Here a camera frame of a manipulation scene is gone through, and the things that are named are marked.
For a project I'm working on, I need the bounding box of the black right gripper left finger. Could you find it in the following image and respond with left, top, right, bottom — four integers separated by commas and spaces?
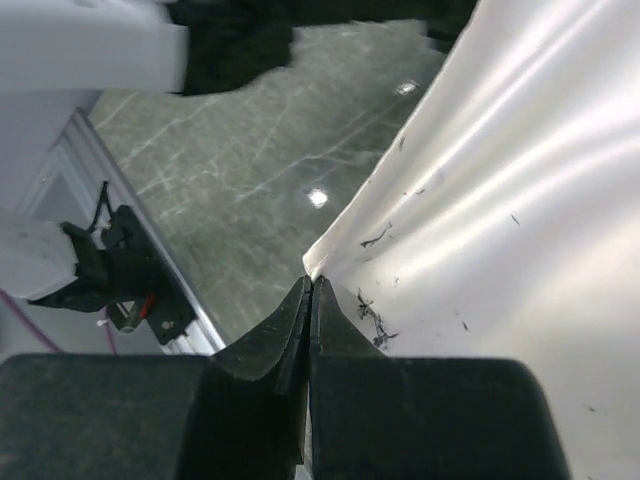
1, 277, 311, 479

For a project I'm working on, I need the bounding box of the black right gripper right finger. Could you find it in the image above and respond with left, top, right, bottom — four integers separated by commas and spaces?
310, 278, 570, 479

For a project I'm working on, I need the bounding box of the cream pillowcase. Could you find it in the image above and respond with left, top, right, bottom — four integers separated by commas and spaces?
303, 1, 639, 479

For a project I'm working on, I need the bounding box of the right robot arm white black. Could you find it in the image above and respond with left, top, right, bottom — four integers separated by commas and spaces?
1, 117, 570, 479

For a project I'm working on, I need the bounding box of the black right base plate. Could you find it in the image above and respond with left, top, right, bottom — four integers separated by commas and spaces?
89, 181, 195, 346

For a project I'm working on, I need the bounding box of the aluminium mounting rail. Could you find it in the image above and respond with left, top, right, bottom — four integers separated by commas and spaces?
18, 110, 226, 355

